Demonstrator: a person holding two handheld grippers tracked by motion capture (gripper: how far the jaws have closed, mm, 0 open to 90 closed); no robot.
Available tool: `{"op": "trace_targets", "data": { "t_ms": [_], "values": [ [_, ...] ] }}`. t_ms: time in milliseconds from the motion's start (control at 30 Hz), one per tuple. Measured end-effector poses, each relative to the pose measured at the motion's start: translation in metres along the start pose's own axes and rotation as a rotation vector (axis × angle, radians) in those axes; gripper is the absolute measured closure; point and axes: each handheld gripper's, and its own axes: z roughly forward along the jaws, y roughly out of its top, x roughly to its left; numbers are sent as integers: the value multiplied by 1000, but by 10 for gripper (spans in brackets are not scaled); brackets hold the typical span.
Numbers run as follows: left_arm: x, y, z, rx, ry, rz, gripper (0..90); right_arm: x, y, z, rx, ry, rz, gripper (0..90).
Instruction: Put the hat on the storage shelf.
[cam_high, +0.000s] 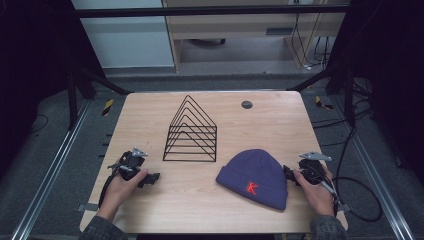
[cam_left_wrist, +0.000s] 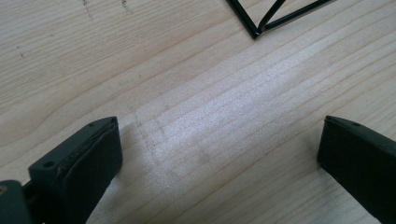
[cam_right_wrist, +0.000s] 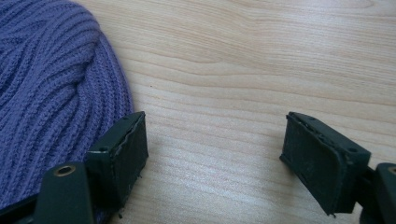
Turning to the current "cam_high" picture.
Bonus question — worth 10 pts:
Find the aluminium floor rail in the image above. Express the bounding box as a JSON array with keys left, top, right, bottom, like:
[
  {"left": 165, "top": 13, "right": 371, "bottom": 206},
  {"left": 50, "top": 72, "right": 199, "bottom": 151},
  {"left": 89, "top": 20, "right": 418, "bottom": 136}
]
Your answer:
[
  {"left": 332, "top": 95, "right": 416, "bottom": 240},
  {"left": 10, "top": 99, "right": 92, "bottom": 240}
]

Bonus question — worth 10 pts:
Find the black floor cable bundle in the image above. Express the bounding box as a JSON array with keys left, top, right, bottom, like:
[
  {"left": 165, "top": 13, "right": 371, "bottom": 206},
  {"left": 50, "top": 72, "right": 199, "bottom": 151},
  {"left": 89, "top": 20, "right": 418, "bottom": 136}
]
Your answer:
[{"left": 312, "top": 79, "right": 375, "bottom": 148}]

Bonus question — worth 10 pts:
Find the black wire rack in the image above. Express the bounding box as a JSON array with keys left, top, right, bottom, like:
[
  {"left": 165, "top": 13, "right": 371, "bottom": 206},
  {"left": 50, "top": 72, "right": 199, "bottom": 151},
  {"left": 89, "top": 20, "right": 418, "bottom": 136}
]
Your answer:
[{"left": 162, "top": 94, "right": 219, "bottom": 164}]

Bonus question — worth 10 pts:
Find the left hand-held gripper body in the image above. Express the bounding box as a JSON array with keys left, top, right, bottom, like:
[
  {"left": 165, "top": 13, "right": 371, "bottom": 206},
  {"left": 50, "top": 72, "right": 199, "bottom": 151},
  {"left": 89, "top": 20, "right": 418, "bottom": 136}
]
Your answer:
[{"left": 109, "top": 146, "right": 149, "bottom": 183}]

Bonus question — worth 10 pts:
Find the black metal stand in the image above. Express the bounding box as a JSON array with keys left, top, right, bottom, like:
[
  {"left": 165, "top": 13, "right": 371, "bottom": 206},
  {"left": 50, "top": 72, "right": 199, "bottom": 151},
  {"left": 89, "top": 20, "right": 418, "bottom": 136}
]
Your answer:
[
  {"left": 65, "top": 64, "right": 132, "bottom": 132},
  {"left": 285, "top": 64, "right": 357, "bottom": 128}
]

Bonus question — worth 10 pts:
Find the thin black floor cable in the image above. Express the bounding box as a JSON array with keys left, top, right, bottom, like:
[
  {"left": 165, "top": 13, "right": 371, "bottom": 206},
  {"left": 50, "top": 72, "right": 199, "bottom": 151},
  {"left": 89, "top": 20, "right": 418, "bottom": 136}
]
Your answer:
[{"left": 29, "top": 113, "right": 50, "bottom": 135}]

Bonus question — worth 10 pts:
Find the black horizontal frame bar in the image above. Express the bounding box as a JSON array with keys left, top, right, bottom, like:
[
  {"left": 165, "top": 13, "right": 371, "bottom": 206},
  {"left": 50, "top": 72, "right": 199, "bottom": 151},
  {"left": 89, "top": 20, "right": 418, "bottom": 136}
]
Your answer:
[{"left": 73, "top": 3, "right": 352, "bottom": 19}]

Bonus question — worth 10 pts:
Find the yellow cable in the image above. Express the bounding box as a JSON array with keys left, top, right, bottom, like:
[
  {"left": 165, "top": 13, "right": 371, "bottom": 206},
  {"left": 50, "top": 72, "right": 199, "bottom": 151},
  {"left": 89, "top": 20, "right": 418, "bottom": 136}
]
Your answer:
[{"left": 297, "top": 12, "right": 322, "bottom": 70}]

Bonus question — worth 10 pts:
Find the yellow black striped tape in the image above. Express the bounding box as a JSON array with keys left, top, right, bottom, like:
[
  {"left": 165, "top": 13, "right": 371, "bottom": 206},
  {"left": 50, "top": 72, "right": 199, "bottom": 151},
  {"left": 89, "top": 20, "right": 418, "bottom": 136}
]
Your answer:
[
  {"left": 314, "top": 95, "right": 334, "bottom": 111},
  {"left": 101, "top": 98, "right": 115, "bottom": 117}
]

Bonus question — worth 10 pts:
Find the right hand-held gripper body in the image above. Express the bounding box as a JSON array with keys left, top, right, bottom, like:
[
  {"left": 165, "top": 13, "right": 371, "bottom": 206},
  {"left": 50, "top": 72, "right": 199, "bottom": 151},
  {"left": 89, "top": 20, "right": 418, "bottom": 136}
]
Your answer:
[{"left": 297, "top": 151, "right": 334, "bottom": 186}]

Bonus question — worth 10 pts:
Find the white cabinet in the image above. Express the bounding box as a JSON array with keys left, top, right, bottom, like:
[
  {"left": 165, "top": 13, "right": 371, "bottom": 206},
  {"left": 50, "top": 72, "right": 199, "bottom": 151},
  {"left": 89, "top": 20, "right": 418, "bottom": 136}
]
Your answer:
[{"left": 70, "top": 0, "right": 177, "bottom": 70}]

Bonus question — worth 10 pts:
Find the light wooden desk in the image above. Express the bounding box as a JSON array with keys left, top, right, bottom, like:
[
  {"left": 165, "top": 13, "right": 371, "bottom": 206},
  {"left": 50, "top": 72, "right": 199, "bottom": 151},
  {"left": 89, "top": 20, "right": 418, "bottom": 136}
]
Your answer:
[{"left": 161, "top": 0, "right": 352, "bottom": 72}]

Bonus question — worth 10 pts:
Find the hand-held gripper cable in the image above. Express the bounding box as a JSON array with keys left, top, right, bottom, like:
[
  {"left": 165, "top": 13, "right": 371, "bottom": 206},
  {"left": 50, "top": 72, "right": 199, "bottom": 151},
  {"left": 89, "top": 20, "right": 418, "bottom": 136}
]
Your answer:
[
  {"left": 97, "top": 172, "right": 117, "bottom": 209},
  {"left": 319, "top": 124, "right": 384, "bottom": 223}
]

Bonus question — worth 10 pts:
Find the black curtain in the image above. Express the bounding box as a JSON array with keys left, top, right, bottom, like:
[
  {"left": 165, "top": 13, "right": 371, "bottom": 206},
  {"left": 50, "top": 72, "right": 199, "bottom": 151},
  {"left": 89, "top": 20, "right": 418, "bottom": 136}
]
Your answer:
[
  {"left": 0, "top": 0, "right": 107, "bottom": 174},
  {"left": 324, "top": 0, "right": 424, "bottom": 188}
]

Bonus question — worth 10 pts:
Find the left hand-held gripper cable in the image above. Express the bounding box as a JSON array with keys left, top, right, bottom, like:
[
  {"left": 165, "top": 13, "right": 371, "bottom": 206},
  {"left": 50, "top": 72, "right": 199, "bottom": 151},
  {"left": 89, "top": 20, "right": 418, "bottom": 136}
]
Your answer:
[{"left": 97, "top": 172, "right": 117, "bottom": 209}]

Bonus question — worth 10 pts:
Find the person's right hand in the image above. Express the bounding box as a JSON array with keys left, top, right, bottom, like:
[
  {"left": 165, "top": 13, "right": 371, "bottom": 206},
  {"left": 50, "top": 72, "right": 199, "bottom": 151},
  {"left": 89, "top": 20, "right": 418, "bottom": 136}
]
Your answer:
[{"left": 292, "top": 165, "right": 337, "bottom": 218}]

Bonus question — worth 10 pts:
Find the person's left hand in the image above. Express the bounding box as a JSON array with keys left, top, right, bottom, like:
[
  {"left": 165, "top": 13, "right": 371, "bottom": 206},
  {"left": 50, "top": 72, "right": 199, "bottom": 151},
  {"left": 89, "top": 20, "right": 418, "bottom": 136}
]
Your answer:
[{"left": 95, "top": 168, "right": 150, "bottom": 222}]

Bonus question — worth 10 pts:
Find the dark flat object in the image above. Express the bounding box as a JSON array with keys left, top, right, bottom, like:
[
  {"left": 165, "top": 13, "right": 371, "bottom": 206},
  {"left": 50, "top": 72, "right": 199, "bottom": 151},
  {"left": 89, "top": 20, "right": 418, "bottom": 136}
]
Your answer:
[{"left": 187, "top": 37, "right": 228, "bottom": 47}]

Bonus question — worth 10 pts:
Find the purple knit beanie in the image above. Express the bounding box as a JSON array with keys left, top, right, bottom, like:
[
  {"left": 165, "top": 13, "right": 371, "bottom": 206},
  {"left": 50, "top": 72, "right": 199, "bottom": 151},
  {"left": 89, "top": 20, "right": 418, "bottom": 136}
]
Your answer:
[{"left": 215, "top": 148, "right": 290, "bottom": 212}]

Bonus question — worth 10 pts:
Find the right hand-held gripper cable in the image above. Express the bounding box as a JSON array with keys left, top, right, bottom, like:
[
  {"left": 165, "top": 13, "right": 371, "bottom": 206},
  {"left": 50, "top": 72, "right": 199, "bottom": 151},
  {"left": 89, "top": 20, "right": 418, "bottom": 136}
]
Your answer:
[{"left": 319, "top": 124, "right": 384, "bottom": 223}]

